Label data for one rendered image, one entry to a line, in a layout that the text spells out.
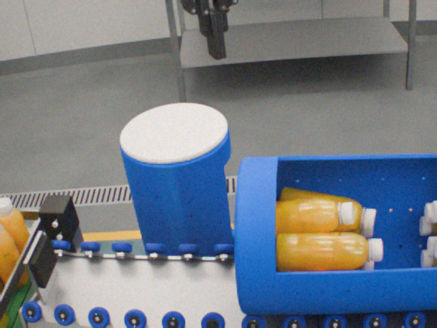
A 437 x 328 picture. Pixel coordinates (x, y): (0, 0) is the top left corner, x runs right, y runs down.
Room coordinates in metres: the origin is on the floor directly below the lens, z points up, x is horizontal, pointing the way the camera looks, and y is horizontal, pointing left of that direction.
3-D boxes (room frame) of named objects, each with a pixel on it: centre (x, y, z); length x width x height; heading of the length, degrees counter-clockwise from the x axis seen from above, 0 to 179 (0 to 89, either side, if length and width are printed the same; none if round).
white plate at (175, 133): (1.27, 0.10, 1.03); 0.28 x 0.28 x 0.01
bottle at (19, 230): (0.98, 0.49, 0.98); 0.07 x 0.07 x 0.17
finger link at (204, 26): (0.75, 0.00, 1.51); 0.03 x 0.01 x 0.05; 110
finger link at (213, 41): (0.76, -0.01, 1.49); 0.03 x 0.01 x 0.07; 20
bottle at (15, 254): (0.91, 0.50, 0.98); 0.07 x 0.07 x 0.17
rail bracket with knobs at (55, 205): (1.05, 0.40, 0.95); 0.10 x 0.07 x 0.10; 169
